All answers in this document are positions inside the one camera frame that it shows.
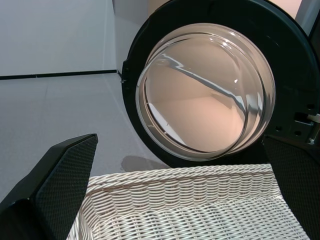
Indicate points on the round glass washing machine door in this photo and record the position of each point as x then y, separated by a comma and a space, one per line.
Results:
205, 100

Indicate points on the pale woven basket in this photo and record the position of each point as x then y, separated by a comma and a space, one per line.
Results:
175, 200

